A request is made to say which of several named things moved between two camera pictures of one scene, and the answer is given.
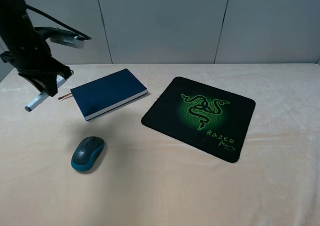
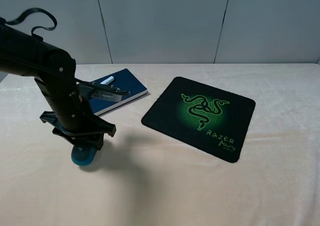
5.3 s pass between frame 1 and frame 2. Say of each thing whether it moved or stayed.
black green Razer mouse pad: stayed
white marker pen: moved
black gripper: moved
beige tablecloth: stayed
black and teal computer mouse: moved
